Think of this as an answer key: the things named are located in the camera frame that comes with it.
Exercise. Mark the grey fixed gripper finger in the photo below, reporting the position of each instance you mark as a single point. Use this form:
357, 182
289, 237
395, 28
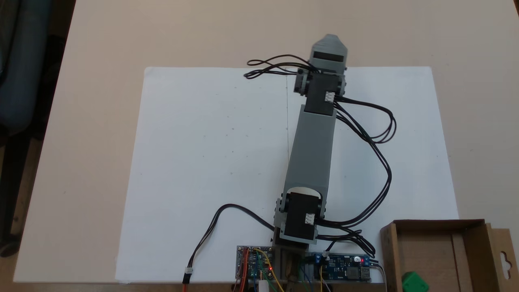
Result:
330, 44

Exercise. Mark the green die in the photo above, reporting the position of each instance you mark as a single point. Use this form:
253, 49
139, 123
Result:
414, 283

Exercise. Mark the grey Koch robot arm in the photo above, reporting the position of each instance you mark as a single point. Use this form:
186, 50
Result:
310, 154

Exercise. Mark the white paper sheet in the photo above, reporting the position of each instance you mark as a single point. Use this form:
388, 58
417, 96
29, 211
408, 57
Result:
182, 121

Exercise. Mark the blue power circuit board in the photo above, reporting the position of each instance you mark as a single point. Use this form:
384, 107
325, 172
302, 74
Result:
344, 267

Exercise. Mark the brown cardboard box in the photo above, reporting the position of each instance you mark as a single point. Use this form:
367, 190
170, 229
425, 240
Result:
429, 247

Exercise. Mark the controller circuit board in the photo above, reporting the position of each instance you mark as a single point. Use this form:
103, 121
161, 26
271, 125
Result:
251, 263

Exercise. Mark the white plug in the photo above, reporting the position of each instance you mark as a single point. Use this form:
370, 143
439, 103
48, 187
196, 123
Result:
264, 286

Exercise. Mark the blue office chair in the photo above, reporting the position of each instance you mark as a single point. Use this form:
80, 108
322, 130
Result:
24, 81

